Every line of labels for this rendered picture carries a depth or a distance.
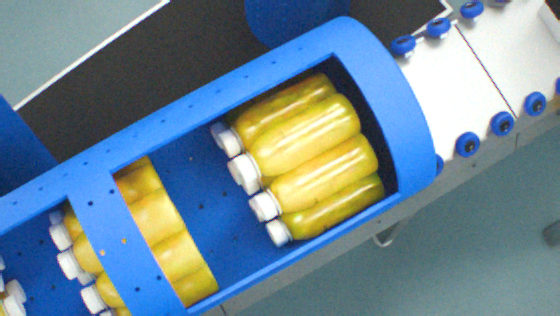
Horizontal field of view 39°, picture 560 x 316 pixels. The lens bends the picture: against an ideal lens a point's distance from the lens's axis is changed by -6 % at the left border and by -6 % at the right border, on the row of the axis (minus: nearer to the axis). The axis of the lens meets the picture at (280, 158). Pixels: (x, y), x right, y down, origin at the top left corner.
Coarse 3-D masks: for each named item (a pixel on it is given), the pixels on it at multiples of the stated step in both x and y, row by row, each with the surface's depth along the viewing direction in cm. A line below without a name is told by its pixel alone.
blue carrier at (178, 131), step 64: (256, 64) 117; (320, 64) 134; (384, 64) 112; (128, 128) 116; (192, 128) 111; (384, 128) 111; (64, 192) 108; (192, 192) 134; (256, 192) 135; (128, 256) 105; (256, 256) 129
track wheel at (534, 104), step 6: (528, 96) 139; (534, 96) 138; (540, 96) 138; (528, 102) 138; (534, 102) 138; (540, 102) 139; (528, 108) 139; (534, 108) 139; (540, 108) 140; (528, 114) 140; (534, 114) 140
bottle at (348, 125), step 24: (336, 96) 118; (288, 120) 118; (312, 120) 117; (336, 120) 117; (264, 144) 116; (288, 144) 116; (312, 144) 116; (336, 144) 119; (264, 168) 116; (288, 168) 117
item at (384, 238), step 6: (408, 216) 196; (396, 222) 199; (402, 222) 201; (390, 228) 208; (396, 228) 206; (378, 234) 223; (384, 234) 217; (390, 234) 212; (396, 234) 221; (378, 240) 229; (384, 240) 220; (390, 240) 228; (384, 246) 230
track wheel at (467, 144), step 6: (468, 132) 136; (462, 138) 136; (468, 138) 136; (474, 138) 136; (456, 144) 137; (462, 144) 136; (468, 144) 137; (474, 144) 137; (456, 150) 137; (462, 150) 137; (468, 150) 137; (474, 150) 138; (462, 156) 138; (468, 156) 138
